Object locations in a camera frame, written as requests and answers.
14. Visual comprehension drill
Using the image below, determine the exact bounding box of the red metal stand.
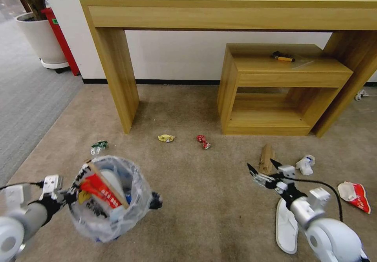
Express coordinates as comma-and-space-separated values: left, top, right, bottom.
41, 7, 81, 77

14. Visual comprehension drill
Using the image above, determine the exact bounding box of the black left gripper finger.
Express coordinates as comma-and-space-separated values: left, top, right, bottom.
70, 181, 86, 204

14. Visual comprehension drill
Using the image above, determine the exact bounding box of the red snack package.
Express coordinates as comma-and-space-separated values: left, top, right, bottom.
80, 173, 123, 210

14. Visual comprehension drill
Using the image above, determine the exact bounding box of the crushed clear green bottle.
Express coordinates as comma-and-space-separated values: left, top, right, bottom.
90, 140, 109, 156

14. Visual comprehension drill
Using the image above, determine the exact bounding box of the white plant pot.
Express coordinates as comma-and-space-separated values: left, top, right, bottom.
15, 11, 70, 74

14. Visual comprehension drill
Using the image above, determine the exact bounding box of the white power strip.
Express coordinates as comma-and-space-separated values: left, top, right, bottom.
354, 89, 377, 102

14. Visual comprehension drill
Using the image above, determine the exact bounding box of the small wooden cabinet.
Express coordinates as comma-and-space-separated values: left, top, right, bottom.
217, 43, 354, 136

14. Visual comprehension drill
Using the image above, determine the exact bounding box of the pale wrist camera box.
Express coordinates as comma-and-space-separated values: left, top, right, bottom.
278, 164, 296, 182

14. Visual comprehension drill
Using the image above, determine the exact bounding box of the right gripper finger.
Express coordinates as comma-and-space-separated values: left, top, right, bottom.
247, 163, 276, 189
270, 158, 283, 178

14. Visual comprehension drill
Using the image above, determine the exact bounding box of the black baseboard strip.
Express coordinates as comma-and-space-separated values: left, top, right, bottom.
82, 79, 221, 86

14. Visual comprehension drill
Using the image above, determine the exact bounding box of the black and yellow tool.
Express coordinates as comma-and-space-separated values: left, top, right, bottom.
271, 50, 296, 63

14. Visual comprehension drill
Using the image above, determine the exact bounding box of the large wooden desk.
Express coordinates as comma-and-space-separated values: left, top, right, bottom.
79, 0, 377, 138

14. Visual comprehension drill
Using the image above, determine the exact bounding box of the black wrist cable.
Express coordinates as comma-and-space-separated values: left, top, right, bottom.
289, 177, 344, 223
0, 180, 45, 191

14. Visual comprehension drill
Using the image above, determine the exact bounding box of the crushed red can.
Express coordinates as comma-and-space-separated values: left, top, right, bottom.
196, 134, 212, 150

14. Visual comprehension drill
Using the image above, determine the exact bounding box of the small wooden block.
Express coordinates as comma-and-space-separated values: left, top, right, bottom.
258, 144, 276, 175

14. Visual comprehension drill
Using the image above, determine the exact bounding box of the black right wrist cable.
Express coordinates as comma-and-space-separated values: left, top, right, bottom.
289, 177, 344, 223

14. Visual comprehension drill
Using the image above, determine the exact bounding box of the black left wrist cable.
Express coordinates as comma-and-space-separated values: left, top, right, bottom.
0, 180, 45, 191

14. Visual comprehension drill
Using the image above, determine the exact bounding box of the trash bin with clear bag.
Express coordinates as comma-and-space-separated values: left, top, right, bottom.
69, 155, 163, 244

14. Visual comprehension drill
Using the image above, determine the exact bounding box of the white slipper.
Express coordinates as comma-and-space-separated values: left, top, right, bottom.
275, 198, 299, 255

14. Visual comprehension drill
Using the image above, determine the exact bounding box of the red and white package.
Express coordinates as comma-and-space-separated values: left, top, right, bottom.
337, 181, 372, 215

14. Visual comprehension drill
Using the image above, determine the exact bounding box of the clear plastic sheet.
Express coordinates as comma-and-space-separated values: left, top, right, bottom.
291, 56, 317, 70

